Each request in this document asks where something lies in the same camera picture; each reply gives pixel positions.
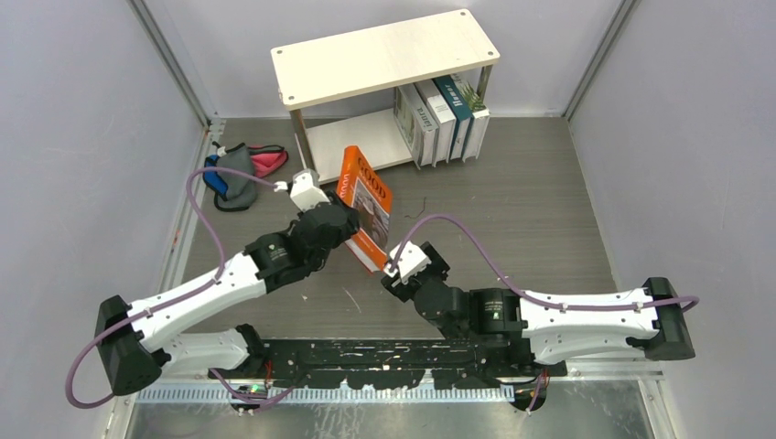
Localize blue Humor book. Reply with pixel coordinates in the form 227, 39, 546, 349
433, 75, 473, 160

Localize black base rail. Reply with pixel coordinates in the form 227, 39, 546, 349
217, 338, 567, 390

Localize grey white portfolio file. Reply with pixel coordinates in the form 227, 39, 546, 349
415, 80, 457, 166

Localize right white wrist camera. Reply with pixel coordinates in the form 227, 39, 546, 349
383, 241, 431, 284

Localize white two-tier shelf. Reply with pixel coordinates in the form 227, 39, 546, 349
271, 9, 501, 184

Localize white Singularity book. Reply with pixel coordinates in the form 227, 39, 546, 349
455, 75, 490, 162

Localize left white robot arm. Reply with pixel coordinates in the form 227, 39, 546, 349
95, 201, 359, 396

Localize orange book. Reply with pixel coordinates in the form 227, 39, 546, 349
336, 145, 393, 272

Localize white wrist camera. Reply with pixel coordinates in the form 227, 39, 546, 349
273, 168, 331, 212
383, 241, 431, 284

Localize photo magazine pages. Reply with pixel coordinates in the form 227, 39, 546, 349
393, 84, 438, 168

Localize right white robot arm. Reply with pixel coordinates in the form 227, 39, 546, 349
382, 242, 696, 376

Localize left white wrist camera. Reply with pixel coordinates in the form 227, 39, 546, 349
273, 168, 331, 212

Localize blue grey red cloth pile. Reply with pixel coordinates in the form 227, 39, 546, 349
202, 141, 288, 212

